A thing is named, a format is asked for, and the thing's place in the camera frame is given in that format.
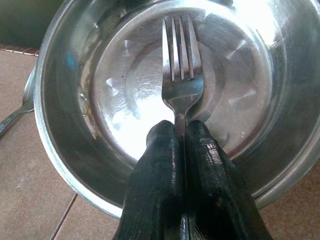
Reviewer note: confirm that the stainless steel bowl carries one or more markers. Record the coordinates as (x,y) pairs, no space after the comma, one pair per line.
(75,100)

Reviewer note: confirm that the metal fork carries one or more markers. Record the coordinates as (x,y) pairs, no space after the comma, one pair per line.
(182,95)

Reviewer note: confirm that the large metal spoon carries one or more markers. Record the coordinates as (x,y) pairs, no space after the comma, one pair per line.
(12,120)

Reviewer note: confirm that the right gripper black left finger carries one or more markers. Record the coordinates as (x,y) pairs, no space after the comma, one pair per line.
(155,187)

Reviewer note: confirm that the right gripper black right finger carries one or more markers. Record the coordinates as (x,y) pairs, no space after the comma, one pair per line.
(217,195)

